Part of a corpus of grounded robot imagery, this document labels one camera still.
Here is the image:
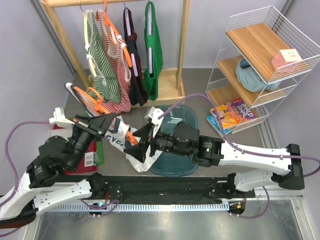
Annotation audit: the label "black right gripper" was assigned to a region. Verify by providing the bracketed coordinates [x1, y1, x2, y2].
[124, 122, 191, 163]

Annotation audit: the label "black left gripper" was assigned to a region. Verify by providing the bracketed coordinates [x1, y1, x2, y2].
[69, 112, 118, 170]

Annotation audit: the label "white navy-trimmed tank top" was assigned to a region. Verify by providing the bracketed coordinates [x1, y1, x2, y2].
[64, 82, 163, 173]

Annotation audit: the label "orange plastic hanger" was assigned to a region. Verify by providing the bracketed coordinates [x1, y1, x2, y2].
[70, 84, 138, 145]

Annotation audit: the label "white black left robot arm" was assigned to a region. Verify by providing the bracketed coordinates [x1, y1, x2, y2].
[0, 113, 116, 229]

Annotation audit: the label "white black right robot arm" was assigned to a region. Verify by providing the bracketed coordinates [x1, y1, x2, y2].
[124, 121, 305, 198]

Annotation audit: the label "dark maroon tank top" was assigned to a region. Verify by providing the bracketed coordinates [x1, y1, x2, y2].
[123, 7, 149, 107]

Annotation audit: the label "green striped tank top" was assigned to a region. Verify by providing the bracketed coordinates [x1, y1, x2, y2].
[87, 10, 120, 103]

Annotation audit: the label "red striped tank top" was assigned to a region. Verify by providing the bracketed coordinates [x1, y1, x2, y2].
[96, 9, 132, 114]

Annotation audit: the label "orange hanger on rack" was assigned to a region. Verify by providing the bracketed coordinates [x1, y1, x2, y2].
[102, 0, 133, 68]

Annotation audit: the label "cream plastic hanger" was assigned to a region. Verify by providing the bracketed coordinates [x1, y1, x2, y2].
[83, 10, 97, 77]

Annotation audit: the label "lilac hanger in green top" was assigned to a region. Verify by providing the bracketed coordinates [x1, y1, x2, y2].
[146, 1, 153, 75]

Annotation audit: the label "lilac hanger in maroon top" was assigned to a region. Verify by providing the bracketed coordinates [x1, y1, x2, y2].
[123, 7, 139, 77]

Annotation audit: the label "green folder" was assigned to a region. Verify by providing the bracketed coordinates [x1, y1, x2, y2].
[94, 141, 104, 165]

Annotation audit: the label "white paper sheets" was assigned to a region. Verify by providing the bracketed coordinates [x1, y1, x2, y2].
[49, 128, 73, 140]

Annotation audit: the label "teal transparent plastic bin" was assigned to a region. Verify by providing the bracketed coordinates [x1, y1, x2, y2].
[149, 105, 198, 177]

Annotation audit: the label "red book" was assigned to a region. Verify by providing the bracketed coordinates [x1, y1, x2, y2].
[53, 124, 97, 175]

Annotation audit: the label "wooden clothes rack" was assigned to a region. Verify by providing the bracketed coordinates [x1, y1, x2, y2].
[41, 0, 190, 107]

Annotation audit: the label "blue paperback book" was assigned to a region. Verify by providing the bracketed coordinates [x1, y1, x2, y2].
[206, 115, 234, 137]

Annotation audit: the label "colourful Roald Dahl book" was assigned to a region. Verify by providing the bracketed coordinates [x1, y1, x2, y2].
[209, 97, 259, 130]

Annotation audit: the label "light blue cap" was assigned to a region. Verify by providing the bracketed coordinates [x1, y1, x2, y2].
[235, 58, 281, 93]

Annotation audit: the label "pink cube power socket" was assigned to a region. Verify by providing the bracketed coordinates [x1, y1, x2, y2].
[271, 48, 302, 70]

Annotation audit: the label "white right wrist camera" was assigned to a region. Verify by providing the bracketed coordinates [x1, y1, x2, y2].
[144, 106, 164, 138]

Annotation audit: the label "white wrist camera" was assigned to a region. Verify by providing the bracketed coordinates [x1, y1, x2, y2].
[144, 106, 164, 138]
[49, 107, 73, 128]

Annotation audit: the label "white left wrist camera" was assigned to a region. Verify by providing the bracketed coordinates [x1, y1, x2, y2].
[49, 107, 73, 128]

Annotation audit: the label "white slotted cable duct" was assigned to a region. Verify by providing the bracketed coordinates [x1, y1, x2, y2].
[50, 201, 230, 213]

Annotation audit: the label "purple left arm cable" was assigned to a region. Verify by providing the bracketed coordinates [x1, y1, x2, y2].
[0, 120, 123, 237]

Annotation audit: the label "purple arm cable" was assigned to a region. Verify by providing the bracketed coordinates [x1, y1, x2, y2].
[157, 93, 320, 221]
[0, 120, 123, 237]

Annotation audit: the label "white wire shelf rack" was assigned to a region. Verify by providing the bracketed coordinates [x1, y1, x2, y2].
[206, 6, 320, 133]

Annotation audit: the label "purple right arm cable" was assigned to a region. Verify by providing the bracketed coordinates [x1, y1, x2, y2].
[157, 93, 320, 221]

